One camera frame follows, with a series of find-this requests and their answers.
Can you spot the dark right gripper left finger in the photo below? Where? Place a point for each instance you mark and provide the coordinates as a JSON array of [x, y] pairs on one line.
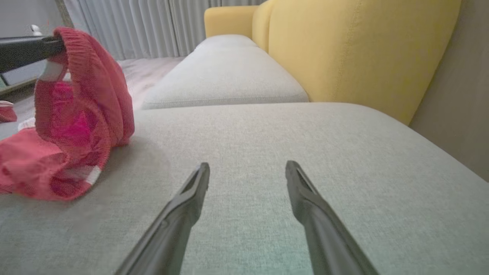
[[172, 229]]

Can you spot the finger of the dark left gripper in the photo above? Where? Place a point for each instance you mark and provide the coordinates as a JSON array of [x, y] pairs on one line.
[[26, 51]]

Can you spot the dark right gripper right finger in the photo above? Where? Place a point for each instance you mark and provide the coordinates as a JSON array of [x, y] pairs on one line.
[[324, 229]]

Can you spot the red jersey with white sleeves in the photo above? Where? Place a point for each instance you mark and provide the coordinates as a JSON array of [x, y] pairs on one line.
[[7, 114]]

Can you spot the red shorts with white stripe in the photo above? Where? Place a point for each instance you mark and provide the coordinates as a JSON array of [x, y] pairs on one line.
[[84, 126]]

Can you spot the large grey sofa seat cushion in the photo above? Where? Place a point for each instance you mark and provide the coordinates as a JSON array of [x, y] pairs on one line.
[[267, 133]]

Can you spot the light grey pleated curtain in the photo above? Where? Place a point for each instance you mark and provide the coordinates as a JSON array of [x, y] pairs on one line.
[[145, 26]]

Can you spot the small grey sofa seat cushion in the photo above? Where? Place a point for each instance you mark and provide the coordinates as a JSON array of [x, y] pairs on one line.
[[225, 76]]

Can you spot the yellow sofa backrest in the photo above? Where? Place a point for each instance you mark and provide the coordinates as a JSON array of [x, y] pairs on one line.
[[363, 49]]

